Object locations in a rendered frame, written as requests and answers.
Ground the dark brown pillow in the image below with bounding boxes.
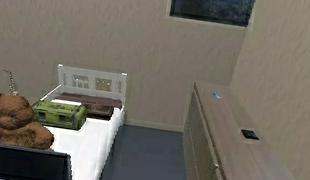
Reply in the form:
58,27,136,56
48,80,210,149
53,89,124,123

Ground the white bed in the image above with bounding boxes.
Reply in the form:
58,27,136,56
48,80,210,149
0,54,132,180

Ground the small black flat device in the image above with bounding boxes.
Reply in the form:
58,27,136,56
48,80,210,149
239,128,261,141

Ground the framed blue landscape painting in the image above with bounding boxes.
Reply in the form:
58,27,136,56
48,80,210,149
165,0,257,32

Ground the long pale wooden dresser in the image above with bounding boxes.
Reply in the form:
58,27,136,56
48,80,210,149
176,80,310,180

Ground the thin striped stick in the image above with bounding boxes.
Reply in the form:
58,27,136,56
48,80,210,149
0,69,22,97

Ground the brown teddy bear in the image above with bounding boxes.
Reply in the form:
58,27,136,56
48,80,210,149
0,91,61,174

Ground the black laptop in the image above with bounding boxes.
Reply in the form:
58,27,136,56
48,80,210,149
0,143,79,180

